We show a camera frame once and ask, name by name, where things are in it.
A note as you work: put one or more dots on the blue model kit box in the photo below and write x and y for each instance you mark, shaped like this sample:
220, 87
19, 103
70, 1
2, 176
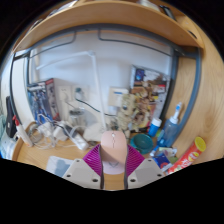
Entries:
41, 100

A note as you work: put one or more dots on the printed figure box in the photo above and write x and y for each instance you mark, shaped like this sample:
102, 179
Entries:
148, 76

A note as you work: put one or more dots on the white desk lamp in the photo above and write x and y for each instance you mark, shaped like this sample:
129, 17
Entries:
98, 93

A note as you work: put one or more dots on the light bedding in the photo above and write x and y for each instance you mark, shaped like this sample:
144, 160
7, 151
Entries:
6, 143

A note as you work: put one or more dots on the brown block figure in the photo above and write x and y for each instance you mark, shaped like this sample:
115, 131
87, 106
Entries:
141, 115

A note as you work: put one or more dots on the grey metal desk frame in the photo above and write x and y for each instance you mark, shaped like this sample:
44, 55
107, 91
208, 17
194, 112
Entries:
191, 100

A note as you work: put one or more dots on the white blue card box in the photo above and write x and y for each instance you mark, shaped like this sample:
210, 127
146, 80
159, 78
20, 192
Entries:
117, 96

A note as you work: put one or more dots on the pink computer mouse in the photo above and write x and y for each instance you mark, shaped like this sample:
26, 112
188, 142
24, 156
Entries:
114, 150

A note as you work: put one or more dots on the steel cup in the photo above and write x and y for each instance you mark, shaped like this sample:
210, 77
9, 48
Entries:
77, 117

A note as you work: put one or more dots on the wooden shelf unit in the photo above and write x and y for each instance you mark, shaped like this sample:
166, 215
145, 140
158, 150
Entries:
110, 16

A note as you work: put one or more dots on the white power strip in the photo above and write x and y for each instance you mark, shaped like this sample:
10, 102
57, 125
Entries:
79, 140

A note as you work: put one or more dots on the blue white tube bottle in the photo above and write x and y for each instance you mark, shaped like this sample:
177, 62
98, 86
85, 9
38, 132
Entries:
154, 128

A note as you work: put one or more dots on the white wall socket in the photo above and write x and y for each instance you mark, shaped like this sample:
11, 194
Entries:
65, 93

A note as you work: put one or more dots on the teal round tin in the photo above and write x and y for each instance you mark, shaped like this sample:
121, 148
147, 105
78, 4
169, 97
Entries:
142, 143

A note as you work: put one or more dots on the white charger block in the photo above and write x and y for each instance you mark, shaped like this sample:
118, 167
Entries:
59, 133

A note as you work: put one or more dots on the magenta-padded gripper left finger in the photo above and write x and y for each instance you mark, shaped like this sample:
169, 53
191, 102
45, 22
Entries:
80, 171

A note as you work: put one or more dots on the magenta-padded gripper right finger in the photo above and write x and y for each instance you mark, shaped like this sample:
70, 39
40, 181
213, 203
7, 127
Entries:
146, 171

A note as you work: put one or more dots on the black bag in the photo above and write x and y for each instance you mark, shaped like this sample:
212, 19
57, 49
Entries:
10, 116

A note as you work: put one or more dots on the red chips can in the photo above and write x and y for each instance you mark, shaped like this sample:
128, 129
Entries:
188, 156

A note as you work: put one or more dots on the tan block figure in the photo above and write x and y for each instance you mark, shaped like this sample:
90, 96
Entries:
125, 111

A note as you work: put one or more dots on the blue spray bottle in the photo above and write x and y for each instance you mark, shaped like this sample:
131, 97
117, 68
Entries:
170, 131

